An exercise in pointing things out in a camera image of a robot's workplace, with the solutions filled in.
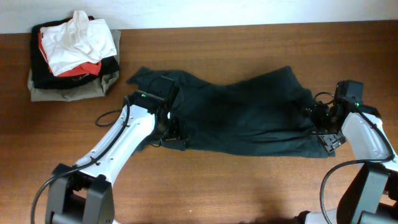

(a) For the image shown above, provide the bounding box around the black folded garment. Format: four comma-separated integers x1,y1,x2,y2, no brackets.
30,17,119,90

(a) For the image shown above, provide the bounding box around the grey folded garment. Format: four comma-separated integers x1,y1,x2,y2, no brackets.
27,29,122,103

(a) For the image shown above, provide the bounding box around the dark green t-shirt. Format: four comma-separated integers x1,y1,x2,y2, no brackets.
127,66,335,158

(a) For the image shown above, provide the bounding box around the white folded garment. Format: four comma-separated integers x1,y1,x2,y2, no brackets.
39,11,117,77

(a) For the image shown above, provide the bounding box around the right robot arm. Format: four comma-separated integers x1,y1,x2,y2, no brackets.
298,80,397,224

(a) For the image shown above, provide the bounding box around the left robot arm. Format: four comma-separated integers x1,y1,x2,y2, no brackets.
44,76,187,223

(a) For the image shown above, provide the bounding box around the red folded garment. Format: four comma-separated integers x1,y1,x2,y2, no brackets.
38,33,102,77

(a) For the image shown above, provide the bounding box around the right black cable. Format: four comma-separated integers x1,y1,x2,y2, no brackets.
313,91,396,224

